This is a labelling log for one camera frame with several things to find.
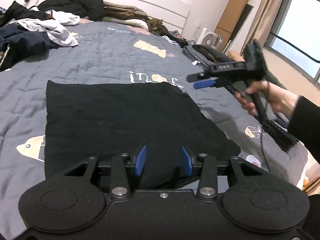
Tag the beige curtain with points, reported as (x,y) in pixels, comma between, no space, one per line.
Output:
(267,12)

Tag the brown folded blanket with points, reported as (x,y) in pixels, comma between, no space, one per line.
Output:
(135,23)

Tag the person's right hand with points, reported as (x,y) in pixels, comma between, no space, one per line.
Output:
(275,97)

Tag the olive folded blanket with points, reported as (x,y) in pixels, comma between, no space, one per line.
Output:
(122,10)

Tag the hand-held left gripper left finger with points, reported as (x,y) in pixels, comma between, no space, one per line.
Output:
(140,161)

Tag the grey quilted blanket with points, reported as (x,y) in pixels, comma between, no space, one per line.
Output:
(100,60)

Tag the navy dotted cloth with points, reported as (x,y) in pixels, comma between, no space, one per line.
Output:
(280,132)

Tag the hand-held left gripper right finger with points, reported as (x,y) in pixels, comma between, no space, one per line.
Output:
(187,161)

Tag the black crumpled garment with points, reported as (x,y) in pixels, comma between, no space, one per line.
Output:
(17,12)

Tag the dark green folded garment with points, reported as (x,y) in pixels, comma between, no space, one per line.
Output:
(215,53)

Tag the light grey shirt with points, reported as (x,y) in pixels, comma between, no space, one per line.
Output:
(57,33)

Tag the tabby cat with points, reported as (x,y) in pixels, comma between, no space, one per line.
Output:
(157,27)

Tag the person's right forearm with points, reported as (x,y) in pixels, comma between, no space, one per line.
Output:
(305,125)

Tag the cardboard roll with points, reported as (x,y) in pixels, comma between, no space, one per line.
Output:
(235,12)

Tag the window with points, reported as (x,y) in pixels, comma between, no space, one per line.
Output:
(300,30)

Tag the grey folded pants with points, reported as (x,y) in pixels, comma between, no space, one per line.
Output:
(192,55)

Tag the white sweatshirt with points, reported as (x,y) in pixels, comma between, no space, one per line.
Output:
(67,18)

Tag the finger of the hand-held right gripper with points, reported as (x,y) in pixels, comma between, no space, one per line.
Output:
(200,77)
(205,84)

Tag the white fan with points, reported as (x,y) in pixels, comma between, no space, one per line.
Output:
(208,38)

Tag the black t-shirt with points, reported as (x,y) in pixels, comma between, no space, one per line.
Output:
(125,120)

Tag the navy garment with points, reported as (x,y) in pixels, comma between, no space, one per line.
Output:
(25,42)

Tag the black puffer jacket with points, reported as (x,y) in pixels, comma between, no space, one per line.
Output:
(75,3)

